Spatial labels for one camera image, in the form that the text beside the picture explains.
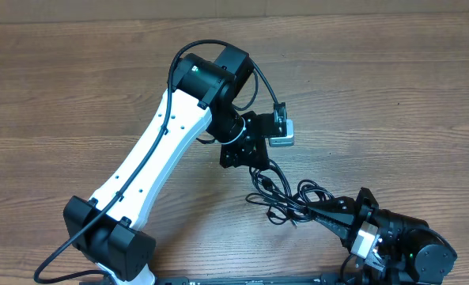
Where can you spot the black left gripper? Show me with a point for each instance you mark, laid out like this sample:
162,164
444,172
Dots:
254,153

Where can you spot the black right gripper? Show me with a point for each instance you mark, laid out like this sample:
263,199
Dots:
348,210

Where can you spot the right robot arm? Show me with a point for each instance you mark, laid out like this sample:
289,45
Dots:
384,247

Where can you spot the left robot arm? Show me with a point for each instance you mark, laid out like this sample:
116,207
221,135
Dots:
108,226

